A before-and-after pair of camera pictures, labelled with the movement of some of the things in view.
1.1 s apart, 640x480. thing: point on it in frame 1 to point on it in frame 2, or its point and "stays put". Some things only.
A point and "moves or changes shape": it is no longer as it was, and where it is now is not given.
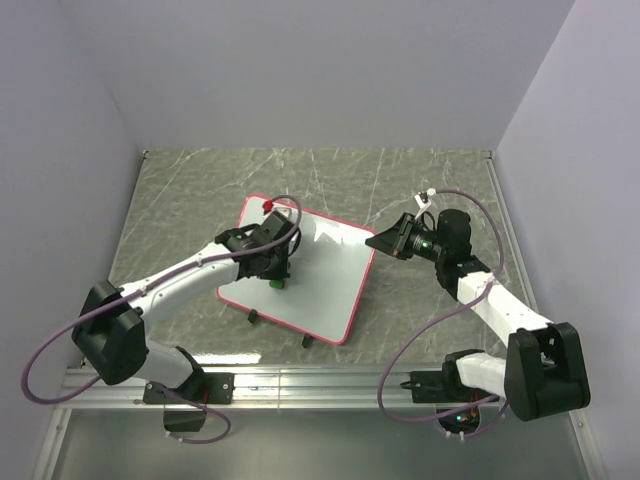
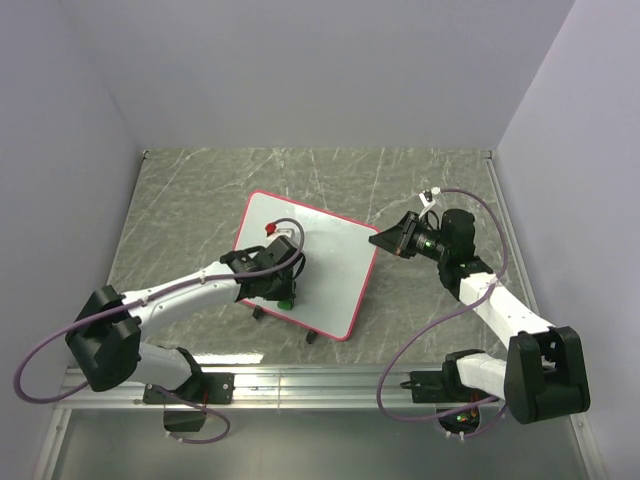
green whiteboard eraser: x=277 y=283 moves or changes shape
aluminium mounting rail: x=281 y=388 stays put
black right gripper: x=395 y=241 stays put
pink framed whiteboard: x=327 y=280 stays put
